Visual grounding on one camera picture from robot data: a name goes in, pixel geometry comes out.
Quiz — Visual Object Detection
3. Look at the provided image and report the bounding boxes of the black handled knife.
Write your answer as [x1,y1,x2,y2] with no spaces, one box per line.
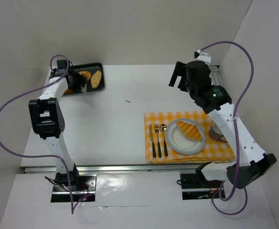
[149,124,156,158]

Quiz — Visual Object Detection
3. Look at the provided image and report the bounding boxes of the black baking tray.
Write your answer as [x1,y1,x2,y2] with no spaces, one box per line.
[64,62,105,95]

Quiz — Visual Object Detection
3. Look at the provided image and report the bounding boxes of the aluminium rail front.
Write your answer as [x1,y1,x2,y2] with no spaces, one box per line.
[22,163,226,174]

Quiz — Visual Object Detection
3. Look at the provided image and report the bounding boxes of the striped triangular bread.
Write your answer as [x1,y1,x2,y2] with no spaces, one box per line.
[176,121,203,142]

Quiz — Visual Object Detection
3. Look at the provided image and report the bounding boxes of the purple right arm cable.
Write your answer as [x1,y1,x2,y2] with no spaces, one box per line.
[199,41,254,215]

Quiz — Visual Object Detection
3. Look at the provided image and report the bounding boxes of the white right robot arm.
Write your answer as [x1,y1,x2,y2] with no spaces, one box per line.
[169,61,277,189]

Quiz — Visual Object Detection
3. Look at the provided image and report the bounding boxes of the gold black handled spoon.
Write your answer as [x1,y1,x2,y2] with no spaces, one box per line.
[160,124,168,157]

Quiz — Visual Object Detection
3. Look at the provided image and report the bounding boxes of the black handled fork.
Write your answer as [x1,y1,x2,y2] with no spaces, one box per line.
[154,123,162,158]

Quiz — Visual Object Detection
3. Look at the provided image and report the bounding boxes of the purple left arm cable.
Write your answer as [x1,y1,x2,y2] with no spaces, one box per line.
[0,54,74,214]

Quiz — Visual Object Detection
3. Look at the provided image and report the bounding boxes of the oval bread roll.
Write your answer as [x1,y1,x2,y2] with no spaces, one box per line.
[90,71,102,89]

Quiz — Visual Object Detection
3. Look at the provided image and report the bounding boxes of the aluminium rail right side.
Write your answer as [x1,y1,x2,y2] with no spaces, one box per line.
[209,65,223,86]

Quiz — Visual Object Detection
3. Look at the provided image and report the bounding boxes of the round fluted orange cake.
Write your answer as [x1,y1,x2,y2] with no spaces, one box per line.
[64,88,75,94]

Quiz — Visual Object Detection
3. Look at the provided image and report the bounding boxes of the yellow white checkered cloth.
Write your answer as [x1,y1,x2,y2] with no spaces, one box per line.
[144,111,235,164]

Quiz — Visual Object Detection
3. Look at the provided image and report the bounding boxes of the white round plate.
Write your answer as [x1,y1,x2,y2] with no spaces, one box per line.
[165,118,206,155]

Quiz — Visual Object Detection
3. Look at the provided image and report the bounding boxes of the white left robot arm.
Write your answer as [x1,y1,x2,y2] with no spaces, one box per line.
[28,60,87,186]

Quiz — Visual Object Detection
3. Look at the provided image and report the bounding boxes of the ring donut bread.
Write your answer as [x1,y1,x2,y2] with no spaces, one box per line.
[79,71,91,81]

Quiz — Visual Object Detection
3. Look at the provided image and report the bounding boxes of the aluminium rail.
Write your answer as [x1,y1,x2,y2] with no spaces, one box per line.
[209,65,223,86]
[22,163,226,174]

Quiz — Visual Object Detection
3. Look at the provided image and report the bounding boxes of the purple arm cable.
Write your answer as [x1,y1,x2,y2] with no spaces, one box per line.
[199,41,254,215]
[0,54,74,214]

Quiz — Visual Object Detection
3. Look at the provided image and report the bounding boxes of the silver metal tongs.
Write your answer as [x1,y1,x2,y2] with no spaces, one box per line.
[81,76,88,93]

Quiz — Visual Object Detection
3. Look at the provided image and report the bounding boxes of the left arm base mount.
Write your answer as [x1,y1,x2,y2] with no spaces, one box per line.
[44,174,97,203]

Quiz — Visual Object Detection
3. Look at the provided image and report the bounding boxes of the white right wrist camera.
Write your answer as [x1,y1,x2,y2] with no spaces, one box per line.
[194,50,212,65]

